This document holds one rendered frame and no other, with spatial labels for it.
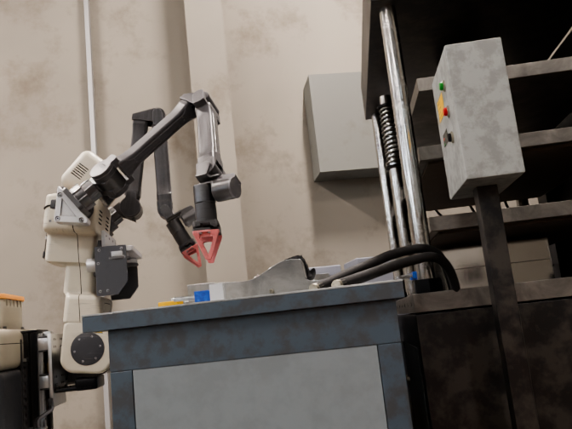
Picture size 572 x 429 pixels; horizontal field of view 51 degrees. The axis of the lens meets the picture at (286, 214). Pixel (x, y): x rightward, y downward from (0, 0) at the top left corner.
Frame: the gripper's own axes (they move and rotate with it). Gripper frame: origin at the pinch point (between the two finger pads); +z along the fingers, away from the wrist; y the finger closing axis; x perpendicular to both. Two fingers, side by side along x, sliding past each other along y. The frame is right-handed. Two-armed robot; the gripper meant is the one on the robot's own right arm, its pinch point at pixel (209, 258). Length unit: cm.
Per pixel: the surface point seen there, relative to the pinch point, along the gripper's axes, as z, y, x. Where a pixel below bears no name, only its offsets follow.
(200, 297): 10.1, -2.0, 3.0
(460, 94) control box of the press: -39, 1, -74
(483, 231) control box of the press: -1, 13, -78
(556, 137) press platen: -34, 36, -117
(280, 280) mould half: 4.9, 33.3, -18.8
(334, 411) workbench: 38, -28, -25
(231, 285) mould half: 4.7, 35.6, -3.4
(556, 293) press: 18, 28, -104
